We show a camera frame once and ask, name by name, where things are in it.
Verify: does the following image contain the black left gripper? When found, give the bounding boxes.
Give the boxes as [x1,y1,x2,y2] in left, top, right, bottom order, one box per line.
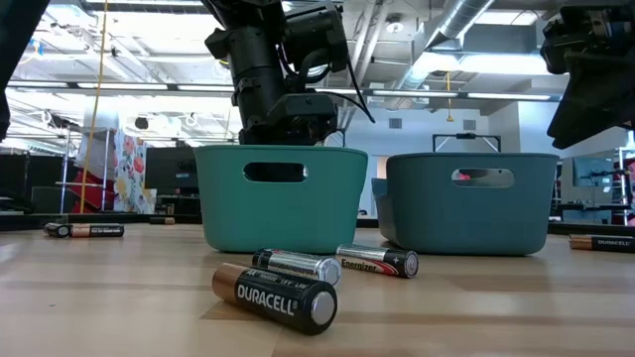
[240,92,339,182]

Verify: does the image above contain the black left camera cable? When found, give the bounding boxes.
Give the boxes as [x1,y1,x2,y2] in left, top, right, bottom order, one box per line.
[277,47,377,125]

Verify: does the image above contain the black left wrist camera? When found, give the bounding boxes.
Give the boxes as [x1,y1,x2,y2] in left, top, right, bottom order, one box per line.
[282,3,350,74]

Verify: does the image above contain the silver black Energizer battery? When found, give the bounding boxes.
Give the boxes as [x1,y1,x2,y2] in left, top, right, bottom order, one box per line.
[335,243,421,280]
[251,248,343,288]

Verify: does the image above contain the floral pattern banner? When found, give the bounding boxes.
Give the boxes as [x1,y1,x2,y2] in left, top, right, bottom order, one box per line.
[112,127,158,215]

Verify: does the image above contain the black computer monitor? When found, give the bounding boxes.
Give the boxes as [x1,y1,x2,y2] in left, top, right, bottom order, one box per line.
[144,146,199,197]

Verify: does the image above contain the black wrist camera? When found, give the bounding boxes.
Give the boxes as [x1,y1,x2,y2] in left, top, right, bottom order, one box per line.
[282,3,350,74]
[539,19,579,75]

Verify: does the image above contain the slim silver round duct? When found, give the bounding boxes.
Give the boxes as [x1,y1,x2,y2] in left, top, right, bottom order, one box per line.
[391,0,497,95]

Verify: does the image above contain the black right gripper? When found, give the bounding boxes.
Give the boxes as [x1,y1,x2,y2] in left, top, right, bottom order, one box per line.
[547,0,635,150]

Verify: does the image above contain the grey metal rack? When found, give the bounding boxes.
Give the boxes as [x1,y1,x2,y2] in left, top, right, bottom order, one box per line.
[54,129,110,215]

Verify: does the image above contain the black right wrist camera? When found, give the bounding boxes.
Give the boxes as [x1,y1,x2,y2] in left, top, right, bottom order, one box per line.
[539,19,579,75]

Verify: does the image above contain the long ceiling light strip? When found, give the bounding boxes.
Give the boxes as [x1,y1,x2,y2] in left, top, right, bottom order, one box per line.
[7,81,553,103]

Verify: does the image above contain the grey background monitor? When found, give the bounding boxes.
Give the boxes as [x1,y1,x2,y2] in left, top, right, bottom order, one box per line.
[572,157,615,188]

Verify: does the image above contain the black metal rig frame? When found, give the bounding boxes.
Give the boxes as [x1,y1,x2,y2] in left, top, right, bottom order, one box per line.
[432,132,502,154]

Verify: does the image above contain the blue grey plastic bin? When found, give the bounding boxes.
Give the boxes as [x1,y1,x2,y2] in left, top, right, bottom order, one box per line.
[370,152,561,257]

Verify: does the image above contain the black aluminium table frame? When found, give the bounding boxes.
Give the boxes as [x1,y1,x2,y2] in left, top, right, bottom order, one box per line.
[0,211,635,237]

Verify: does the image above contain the teal green plastic bin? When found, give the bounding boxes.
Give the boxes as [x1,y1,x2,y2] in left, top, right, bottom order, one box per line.
[192,145,370,256]

